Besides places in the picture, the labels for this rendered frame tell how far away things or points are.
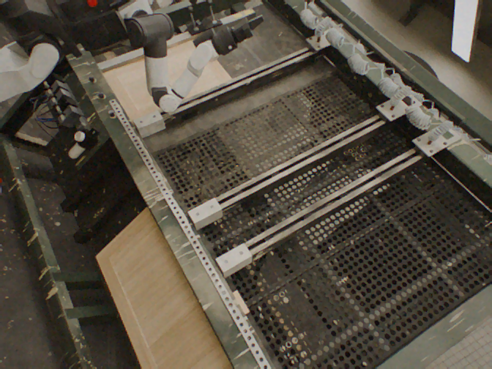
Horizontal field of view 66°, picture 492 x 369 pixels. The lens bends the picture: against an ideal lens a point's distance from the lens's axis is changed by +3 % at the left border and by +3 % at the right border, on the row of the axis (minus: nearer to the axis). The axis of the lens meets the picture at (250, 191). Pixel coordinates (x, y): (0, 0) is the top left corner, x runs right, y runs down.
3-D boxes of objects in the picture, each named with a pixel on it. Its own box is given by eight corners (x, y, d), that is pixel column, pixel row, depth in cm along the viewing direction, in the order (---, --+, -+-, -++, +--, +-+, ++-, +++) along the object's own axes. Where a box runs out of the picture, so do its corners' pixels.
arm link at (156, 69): (150, 114, 155) (146, 60, 141) (146, 99, 164) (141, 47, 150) (178, 112, 158) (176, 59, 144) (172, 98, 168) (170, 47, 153)
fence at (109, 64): (99, 69, 200) (97, 64, 197) (251, 14, 226) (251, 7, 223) (102, 75, 198) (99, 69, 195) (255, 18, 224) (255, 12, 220)
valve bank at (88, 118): (18, 91, 186) (47, 55, 181) (46, 102, 199) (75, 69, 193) (50, 162, 165) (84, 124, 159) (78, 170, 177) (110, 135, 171)
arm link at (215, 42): (227, 51, 147) (203, 66, 150) (232, 53, 158) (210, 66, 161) (213, 23, 145) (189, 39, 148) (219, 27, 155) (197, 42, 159)
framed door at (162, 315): (99, 256, 196) (95, 256, 194) (170, 188, 183) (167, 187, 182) (171, 433, 157) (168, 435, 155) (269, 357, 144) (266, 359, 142)
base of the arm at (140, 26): (144, 56, 137) (143, 24, 130) (121, 43, 142) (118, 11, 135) (174, 48, 147) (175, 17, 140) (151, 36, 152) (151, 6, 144)
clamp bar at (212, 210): (187, 216, 155) (178, 186, 135) (399, 107, 188) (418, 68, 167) (198, 234, 151) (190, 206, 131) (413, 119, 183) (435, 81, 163)
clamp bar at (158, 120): (135, 127, 180) (119, 90, 159) (329, 44, 212) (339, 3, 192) (143, 141, 176) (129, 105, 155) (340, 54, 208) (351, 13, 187)
